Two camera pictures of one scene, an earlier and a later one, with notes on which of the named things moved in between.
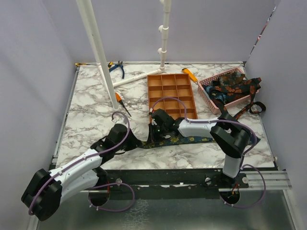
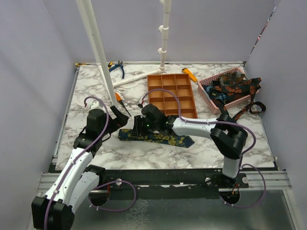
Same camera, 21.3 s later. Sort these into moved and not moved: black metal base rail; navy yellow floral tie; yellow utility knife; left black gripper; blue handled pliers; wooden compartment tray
Moved: left black gripper; navy yellow floral tie
Not moved: wooden compartment tray; blue handled pliers; black metal base rail; yellow utility knife
